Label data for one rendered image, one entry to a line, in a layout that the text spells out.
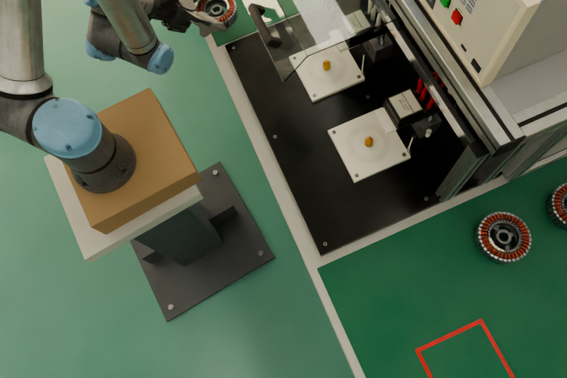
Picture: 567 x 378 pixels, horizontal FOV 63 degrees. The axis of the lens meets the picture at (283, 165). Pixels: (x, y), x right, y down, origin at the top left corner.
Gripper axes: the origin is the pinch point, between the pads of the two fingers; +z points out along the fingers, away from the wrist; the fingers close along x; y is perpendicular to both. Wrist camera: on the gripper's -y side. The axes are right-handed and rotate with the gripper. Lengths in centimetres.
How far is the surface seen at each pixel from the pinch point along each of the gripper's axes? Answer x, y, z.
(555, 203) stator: 83, -31, 39
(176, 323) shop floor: 59, 100, 13
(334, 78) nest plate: 31.9, -10.8, 17.2
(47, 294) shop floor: 28, 131, -21
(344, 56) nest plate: 27.0, -14.5, 21.0
